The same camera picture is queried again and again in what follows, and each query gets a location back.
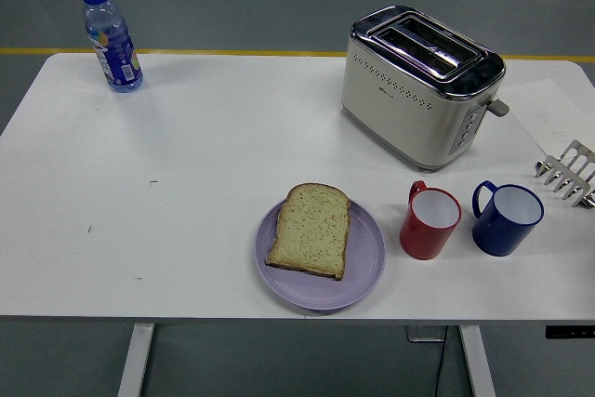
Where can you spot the clear water bottle blue cap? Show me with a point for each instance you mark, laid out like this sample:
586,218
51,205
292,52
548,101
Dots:
115,53

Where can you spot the purple round plate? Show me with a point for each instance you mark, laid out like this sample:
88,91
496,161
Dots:
362,271

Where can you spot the silver metal toast rack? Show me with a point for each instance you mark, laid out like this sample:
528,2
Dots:
569,174

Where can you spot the black table control panel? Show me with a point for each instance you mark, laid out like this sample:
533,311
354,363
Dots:
569,332

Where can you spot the blue mug white inside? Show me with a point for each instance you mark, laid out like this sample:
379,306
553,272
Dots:
497,236

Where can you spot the cream chrome two-slot toaster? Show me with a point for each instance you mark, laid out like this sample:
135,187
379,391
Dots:
395,109

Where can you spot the red mug white inside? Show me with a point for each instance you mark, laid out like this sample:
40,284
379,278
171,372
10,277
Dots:
423,239

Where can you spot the clear plastic bracket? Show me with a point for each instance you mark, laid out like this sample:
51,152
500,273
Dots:
423,333

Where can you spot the brown bread slice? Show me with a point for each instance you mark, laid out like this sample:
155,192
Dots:
311,229

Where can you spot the white table leg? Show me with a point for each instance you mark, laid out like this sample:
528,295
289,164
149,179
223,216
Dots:
479,360
135,360

